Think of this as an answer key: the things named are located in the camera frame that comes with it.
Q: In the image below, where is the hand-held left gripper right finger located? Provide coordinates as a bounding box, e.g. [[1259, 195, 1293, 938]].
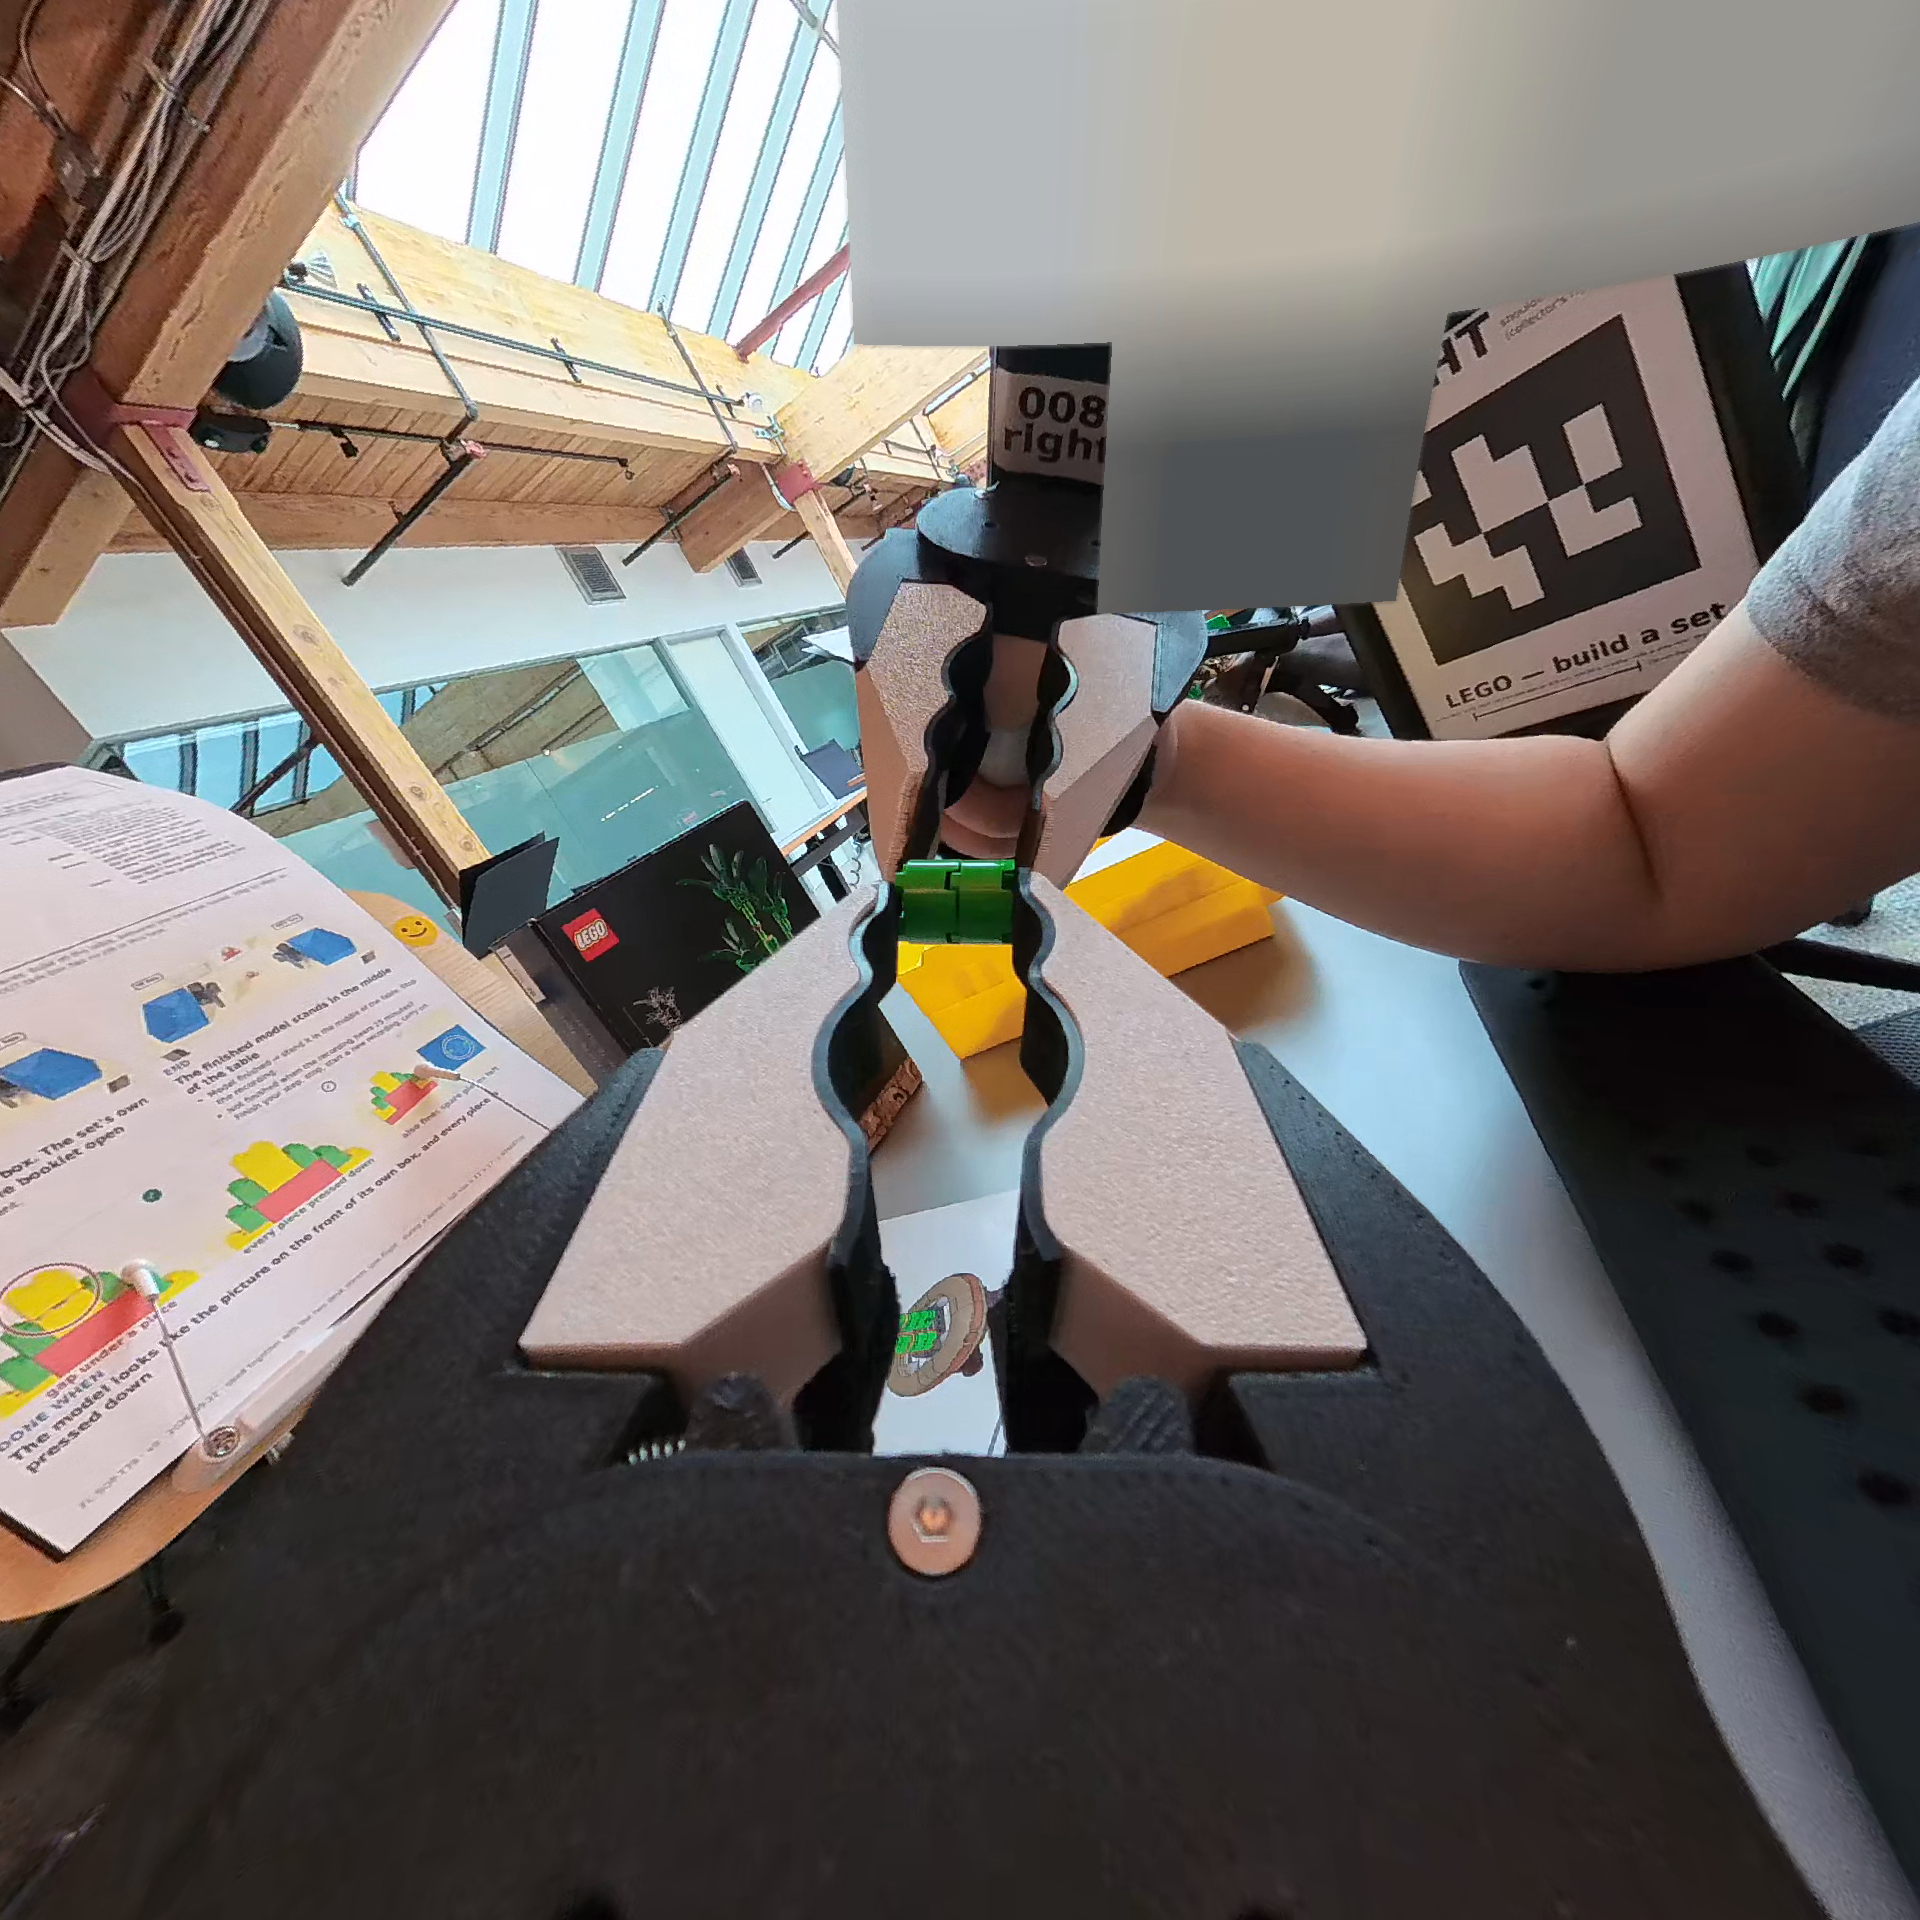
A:
[[1008, 880, 1369, 1450]]

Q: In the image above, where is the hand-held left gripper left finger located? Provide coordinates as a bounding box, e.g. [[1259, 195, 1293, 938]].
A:
[[519, 887, 904, 1450]]

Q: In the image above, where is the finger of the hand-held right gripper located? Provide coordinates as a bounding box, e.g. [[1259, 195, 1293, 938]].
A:
[[1024, 614, 1164, 888], [857, 583, 992, 888]]

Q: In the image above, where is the green round brick stack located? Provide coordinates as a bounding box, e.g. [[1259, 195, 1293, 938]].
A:
[[897, 856, 1028, 946]]

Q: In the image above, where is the person's right forearm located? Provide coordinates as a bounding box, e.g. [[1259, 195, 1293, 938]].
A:
[[1305, 608, 1920, 976]]

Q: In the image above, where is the person's right hand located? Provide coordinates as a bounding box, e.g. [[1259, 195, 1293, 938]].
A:
[[943, 637, 1321, 903]]

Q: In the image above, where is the yellow box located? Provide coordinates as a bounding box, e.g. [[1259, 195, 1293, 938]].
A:
[[897, 938, 1037, 1059], [1066, 836, 1285, 981]]

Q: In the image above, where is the black toy brick box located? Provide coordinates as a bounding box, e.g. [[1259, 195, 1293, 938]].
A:
[[532, 799, 825, 1059]]

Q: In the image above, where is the building instruction booklet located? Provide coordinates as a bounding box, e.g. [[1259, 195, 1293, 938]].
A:
[[872, 1191, 1037, 1455]]

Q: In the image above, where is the black cardboard panel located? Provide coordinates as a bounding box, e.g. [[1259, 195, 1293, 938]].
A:
[[457, 838, 561, 962]]

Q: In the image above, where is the printed instruction sheet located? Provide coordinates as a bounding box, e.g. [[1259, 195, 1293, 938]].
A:
[[0, 766, 587, 1555]]

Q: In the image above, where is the black white tag poster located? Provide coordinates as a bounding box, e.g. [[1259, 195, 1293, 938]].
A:
[[1372, 269, 1764, 746]]

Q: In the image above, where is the black ceiling spotlight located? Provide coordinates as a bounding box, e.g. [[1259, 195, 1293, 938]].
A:
[[211, 292, 306, 414]]

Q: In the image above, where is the grey t-shirt sleeve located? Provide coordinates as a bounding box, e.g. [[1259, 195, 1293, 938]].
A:
[[1739, 382, 1920, 706]]

